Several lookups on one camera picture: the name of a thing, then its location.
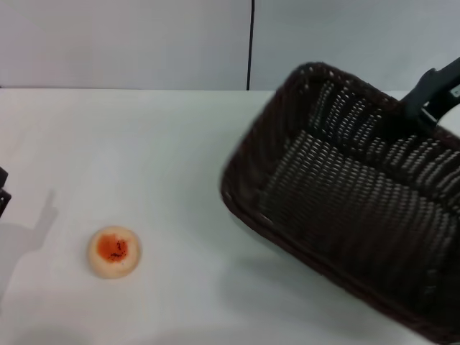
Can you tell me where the round bun with orange topping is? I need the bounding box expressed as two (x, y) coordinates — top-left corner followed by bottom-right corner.
(88, 225), (143, 280)

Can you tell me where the dark brown woven basket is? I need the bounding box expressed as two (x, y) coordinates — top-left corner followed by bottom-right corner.
(219, 61), (460, 345)

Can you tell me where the black vertical wall strip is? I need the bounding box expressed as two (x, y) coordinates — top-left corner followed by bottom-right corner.
(246, 0), (256, 91)

